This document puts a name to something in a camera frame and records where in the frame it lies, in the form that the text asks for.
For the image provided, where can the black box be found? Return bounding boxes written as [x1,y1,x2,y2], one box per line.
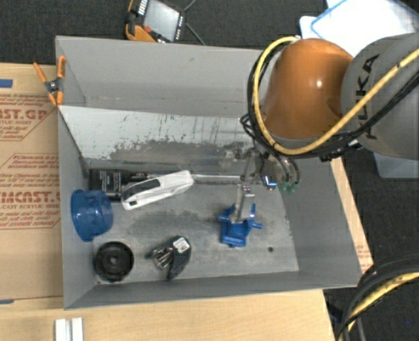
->
[88,168,151,202]

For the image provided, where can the black round disc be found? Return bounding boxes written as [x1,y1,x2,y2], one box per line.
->
[92,241,136,284]

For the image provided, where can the blue plastic cup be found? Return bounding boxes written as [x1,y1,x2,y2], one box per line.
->
[70,189,114,243]

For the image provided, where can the black key fob with keys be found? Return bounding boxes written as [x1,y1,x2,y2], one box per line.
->
[145,235,192,281]

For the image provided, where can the white and black handheld device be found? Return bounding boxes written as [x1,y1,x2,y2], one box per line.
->
[120,170,195,212]

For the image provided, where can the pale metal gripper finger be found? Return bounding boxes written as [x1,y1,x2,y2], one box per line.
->
[234,185,247,224]
[245,185,257,223]

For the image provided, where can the grey metal bin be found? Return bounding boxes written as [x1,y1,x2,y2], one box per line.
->
[55,36,363,310]

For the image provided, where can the brown cardboard board red print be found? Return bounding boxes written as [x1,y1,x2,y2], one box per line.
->
[0,61,374,307]

